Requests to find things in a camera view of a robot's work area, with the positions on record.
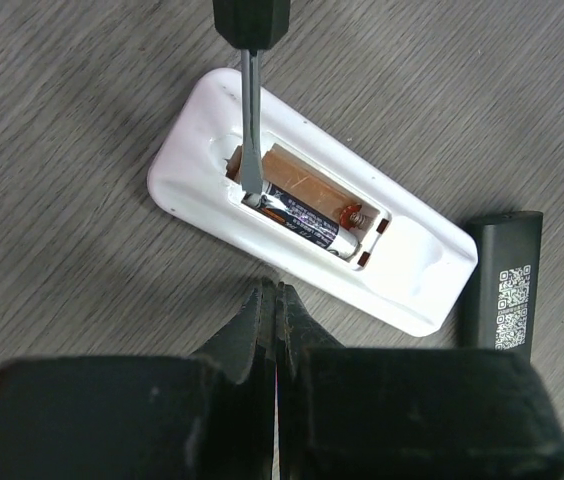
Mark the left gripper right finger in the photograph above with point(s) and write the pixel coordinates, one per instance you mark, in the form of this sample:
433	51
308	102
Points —
395	413

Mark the dark battery in remote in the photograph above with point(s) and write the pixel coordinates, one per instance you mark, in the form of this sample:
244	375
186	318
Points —
303	220

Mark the orange handled screwdriver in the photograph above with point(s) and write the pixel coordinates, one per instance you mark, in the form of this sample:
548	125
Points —
251	27

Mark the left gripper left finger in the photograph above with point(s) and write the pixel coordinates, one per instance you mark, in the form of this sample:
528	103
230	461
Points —
209	415

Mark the black open remote control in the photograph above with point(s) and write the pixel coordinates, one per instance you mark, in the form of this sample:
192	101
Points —
497	306

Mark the white remote control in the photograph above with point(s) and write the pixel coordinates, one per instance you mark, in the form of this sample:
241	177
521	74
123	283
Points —
412	263

